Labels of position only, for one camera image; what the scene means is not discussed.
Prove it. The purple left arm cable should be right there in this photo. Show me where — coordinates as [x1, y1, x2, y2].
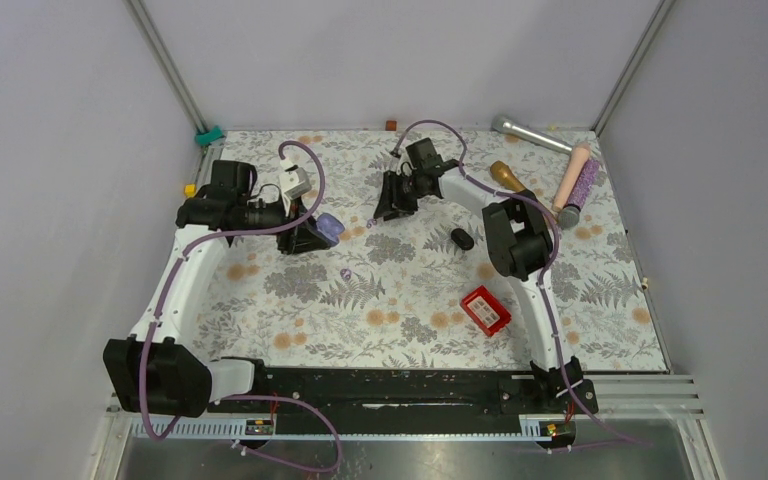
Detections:
[138, 140, 344, 475]

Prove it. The purple glitter microphone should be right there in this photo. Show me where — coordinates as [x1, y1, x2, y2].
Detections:
[557, 158, 600, 229]

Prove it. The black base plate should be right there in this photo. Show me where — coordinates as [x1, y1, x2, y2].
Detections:
[208, 367, 584, 433]

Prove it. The white slotted cable duct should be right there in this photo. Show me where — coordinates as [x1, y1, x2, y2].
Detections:
[167, 417, 554, 442]

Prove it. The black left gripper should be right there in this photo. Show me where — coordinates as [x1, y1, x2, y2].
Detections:
[239, 191, 331, 254]

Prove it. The silver microphone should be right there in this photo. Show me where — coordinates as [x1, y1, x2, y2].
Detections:
[491, 115, 573, 154]

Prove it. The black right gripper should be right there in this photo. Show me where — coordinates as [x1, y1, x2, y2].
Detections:
[373, 171, 426, 222]

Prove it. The black earbud charging case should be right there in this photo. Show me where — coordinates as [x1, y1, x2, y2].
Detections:
[450, 228, 475, 251]

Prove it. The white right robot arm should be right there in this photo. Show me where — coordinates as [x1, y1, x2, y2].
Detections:
[373, 138, 597, 416]

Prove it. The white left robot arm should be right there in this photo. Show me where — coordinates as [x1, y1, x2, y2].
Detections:
[103, 159, 334, 417]

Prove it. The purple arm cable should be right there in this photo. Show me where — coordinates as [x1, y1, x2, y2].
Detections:
[390, 120, 654, 455]
[138, 140, 344, 475]

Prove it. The aluminium frame post left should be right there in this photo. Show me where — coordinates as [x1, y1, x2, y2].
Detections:
[124, 0, 208, 134]

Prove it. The red parts bin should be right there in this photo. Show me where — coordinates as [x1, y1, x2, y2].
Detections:
[460, 286, 512, 337]

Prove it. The aluminium frame post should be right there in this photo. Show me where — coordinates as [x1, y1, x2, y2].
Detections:
[124, 0, 208, 134]
[591, 0, 677, 137]

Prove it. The aluminium frame post right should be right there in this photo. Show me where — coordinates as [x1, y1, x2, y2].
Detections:
[591, 0, 677, 137]

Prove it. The teal arch block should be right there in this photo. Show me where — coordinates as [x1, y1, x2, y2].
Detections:
[194, 126, 225, 147]

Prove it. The pink microphone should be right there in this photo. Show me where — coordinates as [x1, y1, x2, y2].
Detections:
[551, 142, 592, 212]

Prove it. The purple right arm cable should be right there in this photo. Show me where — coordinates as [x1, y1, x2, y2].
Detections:
[390, 120, 654, 455]

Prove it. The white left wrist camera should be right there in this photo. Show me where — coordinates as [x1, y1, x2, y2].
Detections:
[279, 159, 311, 200]

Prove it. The floral table mat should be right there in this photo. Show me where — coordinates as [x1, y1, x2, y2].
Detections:
[194, 131, 667, 372]

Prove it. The lavender oval case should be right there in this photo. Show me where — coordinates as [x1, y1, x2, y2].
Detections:
[317, 213, 345, 247]

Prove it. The gold microphone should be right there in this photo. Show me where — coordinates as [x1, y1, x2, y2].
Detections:
[489, 161, 556, 222]

